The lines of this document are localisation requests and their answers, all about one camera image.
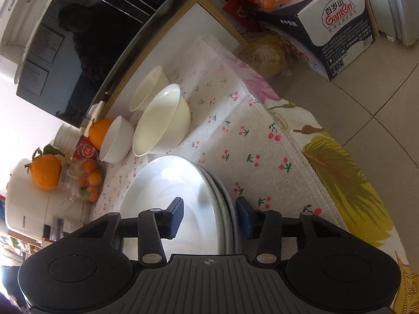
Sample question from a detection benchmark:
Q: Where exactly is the blue patterned plate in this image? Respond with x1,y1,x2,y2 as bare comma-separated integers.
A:
197,165,243,254

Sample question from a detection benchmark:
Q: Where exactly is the plain white plate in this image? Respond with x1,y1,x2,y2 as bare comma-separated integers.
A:
119,155,225,258

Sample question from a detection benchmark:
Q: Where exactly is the cream bowl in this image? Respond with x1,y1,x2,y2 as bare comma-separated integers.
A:
132,84,191,157
129,65,169,112

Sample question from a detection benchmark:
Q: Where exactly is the white kitchen appliance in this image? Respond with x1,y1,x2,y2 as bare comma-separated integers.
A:
5,159,90,240

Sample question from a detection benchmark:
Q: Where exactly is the glass jar of tangerines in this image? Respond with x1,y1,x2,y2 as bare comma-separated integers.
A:
59,158,106,203

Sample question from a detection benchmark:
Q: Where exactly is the white ceramic bowl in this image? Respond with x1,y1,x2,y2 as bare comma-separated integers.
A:
100,116,134,164

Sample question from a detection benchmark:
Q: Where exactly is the large orange on table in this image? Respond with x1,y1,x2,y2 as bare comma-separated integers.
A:
80,118,114,151

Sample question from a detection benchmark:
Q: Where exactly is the large orange on jar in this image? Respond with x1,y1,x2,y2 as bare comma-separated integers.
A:
24,144,65,191

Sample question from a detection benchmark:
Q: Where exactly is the stack of white cups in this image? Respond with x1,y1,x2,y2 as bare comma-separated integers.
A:
53,123,82,156

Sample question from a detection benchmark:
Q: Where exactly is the cherry print tablecloth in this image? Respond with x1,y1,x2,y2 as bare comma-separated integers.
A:
92,38,344,227

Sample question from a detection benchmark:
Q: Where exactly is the bag of bread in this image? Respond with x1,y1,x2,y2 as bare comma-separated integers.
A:
235,34,293,80

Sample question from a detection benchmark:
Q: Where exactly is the Ganten water carton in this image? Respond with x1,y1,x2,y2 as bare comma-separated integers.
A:
258,0,374,81

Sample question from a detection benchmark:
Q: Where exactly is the black microwave oven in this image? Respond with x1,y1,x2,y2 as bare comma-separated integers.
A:
16,0,173,127

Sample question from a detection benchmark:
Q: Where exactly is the white Canon printer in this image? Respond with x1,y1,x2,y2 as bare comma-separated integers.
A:
1,0,52,84

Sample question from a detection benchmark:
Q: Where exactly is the silver refrigerator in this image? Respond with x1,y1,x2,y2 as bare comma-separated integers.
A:
369,0,418,46

